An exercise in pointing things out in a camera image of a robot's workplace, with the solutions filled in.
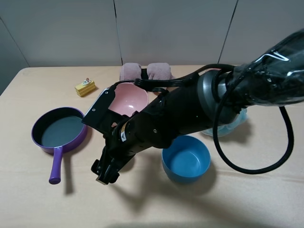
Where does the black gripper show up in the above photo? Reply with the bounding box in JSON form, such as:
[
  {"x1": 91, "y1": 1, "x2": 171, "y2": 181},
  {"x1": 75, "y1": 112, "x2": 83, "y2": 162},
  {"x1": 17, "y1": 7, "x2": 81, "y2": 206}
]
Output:
[{"x1": 91, "y1": 90, "x2": 181, "y2": 185}]

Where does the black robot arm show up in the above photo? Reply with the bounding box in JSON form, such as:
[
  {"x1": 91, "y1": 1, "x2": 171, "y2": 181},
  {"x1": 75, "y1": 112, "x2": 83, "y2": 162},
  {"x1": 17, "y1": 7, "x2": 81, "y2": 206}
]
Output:
[{"x1": 82, "y1": 30, "x2": 304, "y2": 185}]

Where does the purple frying pan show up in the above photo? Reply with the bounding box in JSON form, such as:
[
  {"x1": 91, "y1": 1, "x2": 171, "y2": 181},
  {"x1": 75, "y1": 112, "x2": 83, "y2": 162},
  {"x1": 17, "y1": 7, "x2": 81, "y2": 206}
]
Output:
[{"x1": 31, "y1": 107, "x2": 87, "y2": 185}]

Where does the pink plastic bowl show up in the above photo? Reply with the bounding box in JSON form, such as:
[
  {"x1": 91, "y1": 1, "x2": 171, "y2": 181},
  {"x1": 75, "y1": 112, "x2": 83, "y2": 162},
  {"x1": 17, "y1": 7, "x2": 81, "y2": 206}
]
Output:
[{"x1": 109, "y1": 83, "x2": 149, "y2": 117}]

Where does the blue plastic bowl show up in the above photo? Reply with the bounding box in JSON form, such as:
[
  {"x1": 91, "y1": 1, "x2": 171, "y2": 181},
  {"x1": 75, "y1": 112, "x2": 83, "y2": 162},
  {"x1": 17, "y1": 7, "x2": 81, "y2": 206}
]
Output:
[{"x1": 161, "y1": 135, "x2": 211, "y2": 184}]

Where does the yellow toy cake slice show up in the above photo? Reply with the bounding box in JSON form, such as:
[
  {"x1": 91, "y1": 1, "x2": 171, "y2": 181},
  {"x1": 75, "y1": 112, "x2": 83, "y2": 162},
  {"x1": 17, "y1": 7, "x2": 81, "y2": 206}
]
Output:
[{"x1": 75, "y1": 78, "x2": 96, "y2": 97}]

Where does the rolled pink towel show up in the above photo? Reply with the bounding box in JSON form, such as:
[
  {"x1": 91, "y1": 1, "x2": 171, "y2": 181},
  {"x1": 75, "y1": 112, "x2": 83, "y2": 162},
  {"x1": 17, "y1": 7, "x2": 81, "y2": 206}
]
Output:
[{"x1": 119, "y1": 63, "x2": 174, "y2": 90}]

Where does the blue mesh bath sponge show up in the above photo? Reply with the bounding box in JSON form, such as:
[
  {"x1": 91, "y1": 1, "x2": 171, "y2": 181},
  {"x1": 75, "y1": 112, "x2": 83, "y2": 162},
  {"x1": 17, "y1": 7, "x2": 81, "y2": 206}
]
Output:
[{"x1": 199, "y1": 109, "x2": 247, "y2": 137}]

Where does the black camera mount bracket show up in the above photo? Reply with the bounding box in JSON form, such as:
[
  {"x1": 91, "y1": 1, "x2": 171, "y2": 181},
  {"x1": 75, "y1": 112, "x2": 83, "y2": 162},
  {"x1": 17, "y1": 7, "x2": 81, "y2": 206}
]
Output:
[{"x1": 82, "y1": 83, "x2": 128, "y2": 138}]

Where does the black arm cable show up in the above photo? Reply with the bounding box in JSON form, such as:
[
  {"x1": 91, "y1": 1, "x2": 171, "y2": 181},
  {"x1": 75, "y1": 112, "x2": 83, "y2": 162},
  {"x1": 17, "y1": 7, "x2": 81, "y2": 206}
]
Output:
[{"x1": 134, "y1": 63, "x2": 295, "y2": 175}]

